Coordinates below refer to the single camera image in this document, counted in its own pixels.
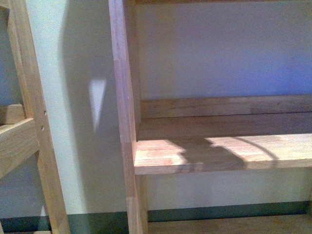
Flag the left wooden shelf unit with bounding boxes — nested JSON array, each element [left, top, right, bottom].
[[0, 0, 70, 234]]

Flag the right wooden shelf unit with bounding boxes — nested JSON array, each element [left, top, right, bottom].
[[109, 0, 312, 234]]

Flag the wooden shelf unit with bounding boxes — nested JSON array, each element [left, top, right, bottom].
[[109, 0, 312, 234], [0, 0, 70, 234]]

